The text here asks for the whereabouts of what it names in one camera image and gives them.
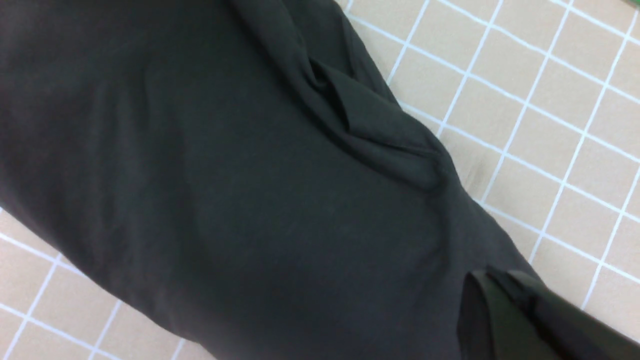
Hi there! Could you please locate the dark gray long-sleeved shirt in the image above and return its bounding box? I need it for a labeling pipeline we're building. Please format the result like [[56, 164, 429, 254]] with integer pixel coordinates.
[[0, 0, 536, 360]]

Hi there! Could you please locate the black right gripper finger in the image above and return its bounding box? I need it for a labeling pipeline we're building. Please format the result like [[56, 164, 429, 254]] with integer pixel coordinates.
[[457, 268, 640, 360]]

